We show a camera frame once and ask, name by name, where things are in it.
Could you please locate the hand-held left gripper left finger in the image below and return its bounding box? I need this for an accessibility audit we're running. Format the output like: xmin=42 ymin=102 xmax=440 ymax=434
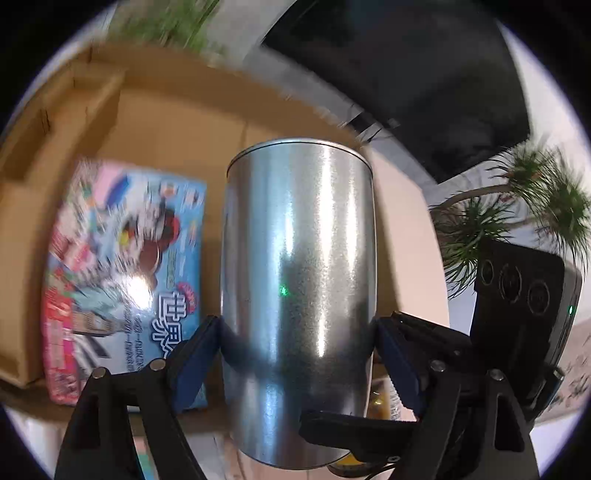
xmin=54 ymin=315 xmax=223 ymax=480

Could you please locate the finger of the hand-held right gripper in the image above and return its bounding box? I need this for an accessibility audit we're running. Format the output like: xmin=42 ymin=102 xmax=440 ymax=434
xmin=299 ymin=408 xmax=435 ymax=467

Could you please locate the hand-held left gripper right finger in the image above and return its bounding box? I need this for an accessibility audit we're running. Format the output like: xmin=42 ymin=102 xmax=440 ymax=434
xmin=375 ymin=311 xmax=541 ymax=480

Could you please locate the silver metal tin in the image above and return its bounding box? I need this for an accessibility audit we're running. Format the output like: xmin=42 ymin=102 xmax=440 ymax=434
xmin=221 ymin=137 xmax=377 ymax=468

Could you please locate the cardboard insert tray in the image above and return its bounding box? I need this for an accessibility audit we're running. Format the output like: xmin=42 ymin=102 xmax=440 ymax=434
xmin=0 ymin=60 xmax=123 ymax=386

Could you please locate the large cardboard box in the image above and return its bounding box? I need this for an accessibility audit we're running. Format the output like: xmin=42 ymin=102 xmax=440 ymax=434
xmin=0 ymin=46 xmax=451 ymax=435

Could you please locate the yellow printed packet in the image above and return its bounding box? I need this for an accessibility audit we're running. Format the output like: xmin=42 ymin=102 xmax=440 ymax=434
xmin=367 ymin=379 xmax=416 ymax=422

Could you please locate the spiky palm plant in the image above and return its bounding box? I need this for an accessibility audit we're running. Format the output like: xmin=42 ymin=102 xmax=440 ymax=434
xmin=429 ymin=138 xmax=591 ymax=301

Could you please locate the black monitor screen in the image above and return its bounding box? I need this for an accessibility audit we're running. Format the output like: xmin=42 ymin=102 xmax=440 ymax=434
xmin=259 ymin=0 xmax=532 ymax=185

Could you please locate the green leafy plant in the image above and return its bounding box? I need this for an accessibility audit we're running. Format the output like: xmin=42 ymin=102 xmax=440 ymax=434
xmin=108 ymin=0 xmax=232 ymax=56

